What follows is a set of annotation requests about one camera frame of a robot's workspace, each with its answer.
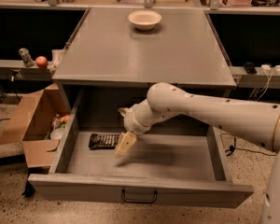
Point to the grey open drawer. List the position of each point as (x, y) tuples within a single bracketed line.
[(181, 158)]

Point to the black drawer handle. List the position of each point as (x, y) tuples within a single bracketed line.
[(139, 197)]

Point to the small grey figurine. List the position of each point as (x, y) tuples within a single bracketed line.
[(26, 57)]

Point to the white lid in box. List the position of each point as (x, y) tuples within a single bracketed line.
[(57, 134)]

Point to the red apple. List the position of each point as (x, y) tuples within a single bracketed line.
[(41, 62)]

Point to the white power adapter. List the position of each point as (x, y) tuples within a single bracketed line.
[(266, 68)]

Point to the small black device on shelf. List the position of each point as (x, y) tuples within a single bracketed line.
[(250, 68)]

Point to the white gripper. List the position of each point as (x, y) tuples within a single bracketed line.
[(131, 120)]

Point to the white ceramic bowl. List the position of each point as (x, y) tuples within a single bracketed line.
[(144, 20)]

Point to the grey cabinet counter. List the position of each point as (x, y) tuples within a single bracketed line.
[(109, 52)]

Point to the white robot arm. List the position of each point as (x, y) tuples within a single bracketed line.
[(255, 122)]

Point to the brown cardboard box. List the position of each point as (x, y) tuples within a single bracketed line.
[(30, 125)]

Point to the orange item in box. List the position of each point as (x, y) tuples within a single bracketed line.
[(64, 119)]

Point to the dark rxbar chocolate wrapper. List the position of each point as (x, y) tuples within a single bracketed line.
[(103, 141)]

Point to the clear plastic bottle in box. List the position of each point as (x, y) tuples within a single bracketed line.
[(55, 124)]

